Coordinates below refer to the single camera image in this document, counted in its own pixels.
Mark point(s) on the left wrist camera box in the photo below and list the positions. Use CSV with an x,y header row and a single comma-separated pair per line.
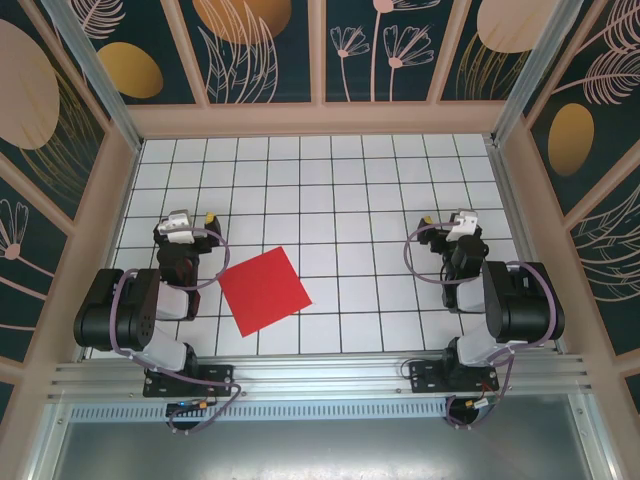
x,y
175,227

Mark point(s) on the small black circuit board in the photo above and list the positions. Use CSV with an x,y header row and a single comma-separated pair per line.
x,y
182,407

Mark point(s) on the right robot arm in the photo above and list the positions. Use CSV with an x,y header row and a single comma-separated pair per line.
x,y
525,310

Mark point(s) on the long aluminium mounting rail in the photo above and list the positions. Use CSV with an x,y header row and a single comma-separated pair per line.
x,y
320,372

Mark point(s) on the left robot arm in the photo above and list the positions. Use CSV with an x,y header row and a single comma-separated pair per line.
x,y
100,310

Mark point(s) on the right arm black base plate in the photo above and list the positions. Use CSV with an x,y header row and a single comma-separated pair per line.
x,y
425,380

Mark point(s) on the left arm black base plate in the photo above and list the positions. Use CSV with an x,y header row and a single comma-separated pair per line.
x,y
220,377

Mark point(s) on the red paper sheet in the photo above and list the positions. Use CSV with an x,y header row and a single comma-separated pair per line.
x,y
265,292

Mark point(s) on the aluminium side rail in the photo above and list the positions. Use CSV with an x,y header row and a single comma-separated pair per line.
x,y
522,250

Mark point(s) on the grey metal sheet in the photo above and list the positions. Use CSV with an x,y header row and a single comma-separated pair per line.
x,y
320,450

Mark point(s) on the aluminium corner post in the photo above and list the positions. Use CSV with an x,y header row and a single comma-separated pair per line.
x,y
95,70
530,65

